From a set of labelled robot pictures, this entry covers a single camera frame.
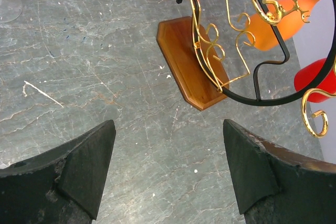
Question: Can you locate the red plastic wine glass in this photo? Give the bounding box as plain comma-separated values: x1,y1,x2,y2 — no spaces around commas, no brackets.
293,57,336,103

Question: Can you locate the orange plastic wine glass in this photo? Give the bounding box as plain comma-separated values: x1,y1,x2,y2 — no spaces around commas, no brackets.
246,0,331,51

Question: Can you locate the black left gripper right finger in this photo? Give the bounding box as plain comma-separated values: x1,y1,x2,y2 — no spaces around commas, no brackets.
223,119,335,223

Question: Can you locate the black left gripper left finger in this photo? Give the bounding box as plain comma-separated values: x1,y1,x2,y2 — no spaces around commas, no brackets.
1,120,116,223

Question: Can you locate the clear wine glass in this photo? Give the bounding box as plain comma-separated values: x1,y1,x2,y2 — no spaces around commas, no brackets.
0,0,23,23

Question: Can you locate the gold wire wine glass rack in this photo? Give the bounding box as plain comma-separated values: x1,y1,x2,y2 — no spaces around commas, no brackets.
156,0,335,138

